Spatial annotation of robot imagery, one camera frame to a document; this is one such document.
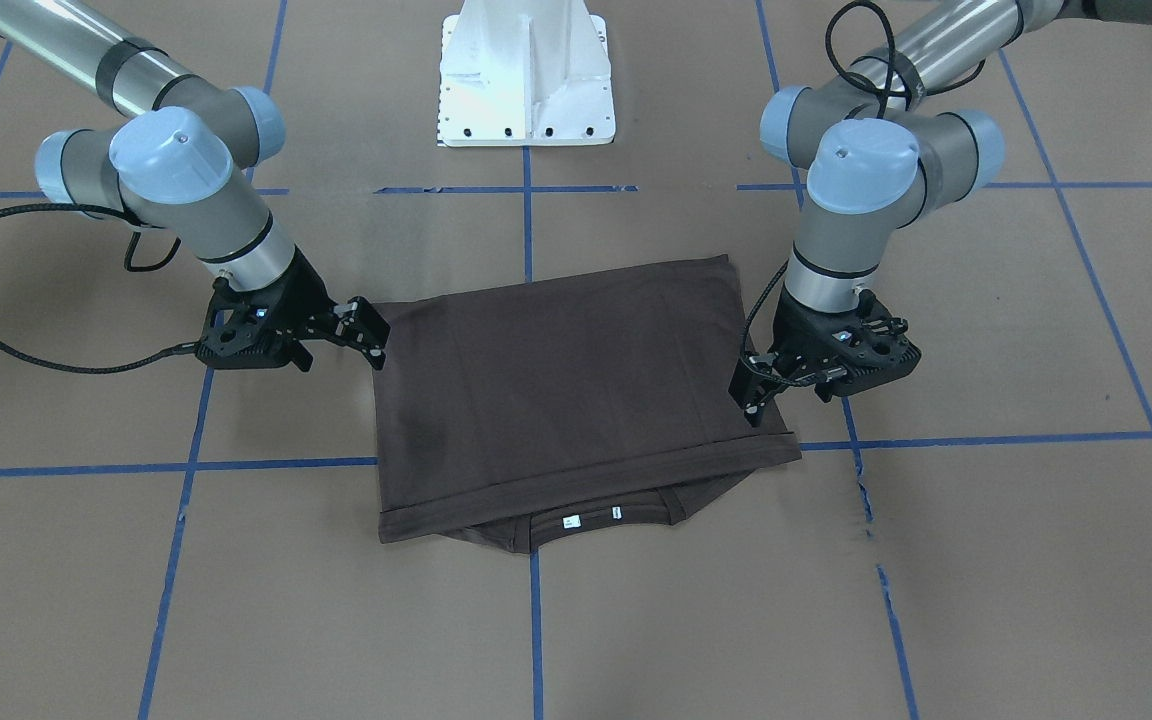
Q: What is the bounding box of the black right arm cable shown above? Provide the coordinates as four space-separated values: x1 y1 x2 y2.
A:
0 203 217 376

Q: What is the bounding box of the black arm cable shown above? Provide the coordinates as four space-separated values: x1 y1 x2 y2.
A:
0 203 217 376
741 0 987 371

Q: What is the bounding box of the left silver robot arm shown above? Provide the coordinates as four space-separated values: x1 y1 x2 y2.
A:
730 1 1152 427

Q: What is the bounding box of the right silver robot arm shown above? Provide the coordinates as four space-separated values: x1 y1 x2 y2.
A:
0 1 391 372

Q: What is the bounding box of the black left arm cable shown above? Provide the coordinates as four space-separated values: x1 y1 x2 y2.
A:
741 0 987 371

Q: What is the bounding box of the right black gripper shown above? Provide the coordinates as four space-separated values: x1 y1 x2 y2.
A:
195 250 391 372

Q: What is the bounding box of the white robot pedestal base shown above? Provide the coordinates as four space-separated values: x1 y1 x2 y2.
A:
435 1 617 147

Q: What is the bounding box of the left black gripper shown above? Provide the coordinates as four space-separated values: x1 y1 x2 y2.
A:
730 288 922 429

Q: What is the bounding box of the brown paper table cover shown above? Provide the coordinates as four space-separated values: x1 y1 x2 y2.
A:
0 1 1152 719

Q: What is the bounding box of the brown t-shirt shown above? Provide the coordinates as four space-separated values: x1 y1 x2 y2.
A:
374 256 801 553

